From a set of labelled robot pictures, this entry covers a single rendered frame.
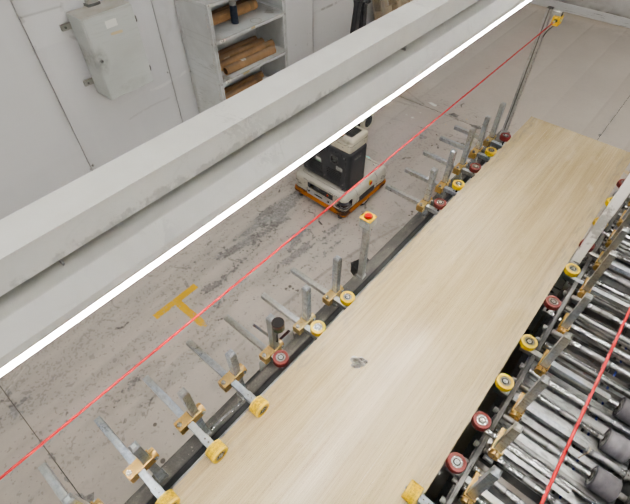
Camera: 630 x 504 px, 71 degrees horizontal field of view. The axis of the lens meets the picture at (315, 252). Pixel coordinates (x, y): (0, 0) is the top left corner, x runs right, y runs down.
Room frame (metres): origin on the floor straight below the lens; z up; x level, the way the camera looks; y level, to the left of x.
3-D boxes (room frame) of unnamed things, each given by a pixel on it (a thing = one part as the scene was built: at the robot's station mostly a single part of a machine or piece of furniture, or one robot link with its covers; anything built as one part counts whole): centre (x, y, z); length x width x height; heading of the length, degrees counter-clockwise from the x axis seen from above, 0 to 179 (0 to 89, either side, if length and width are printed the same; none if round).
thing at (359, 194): (3.30, -0.25, 0.16); 0.67 x 0.64 x 0.25; 139
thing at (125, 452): (0.55, 0.76, 0.95); 0.50 x 0.04 x 0.04; 49
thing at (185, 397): (0.73, 0.53, 0.94); 0.04 x 0.04 x 0.48; 49
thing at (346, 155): (3.23, -0.19, 0.59); 0.55 x 0.34 x 0.83; 49
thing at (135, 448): (0.54, 0.69, 0.88); 0.04 x 0.04 x 0.48; 49
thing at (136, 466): (0.53, 0.71, 0.95); 0.14 x 0.06 x 0.05; 139
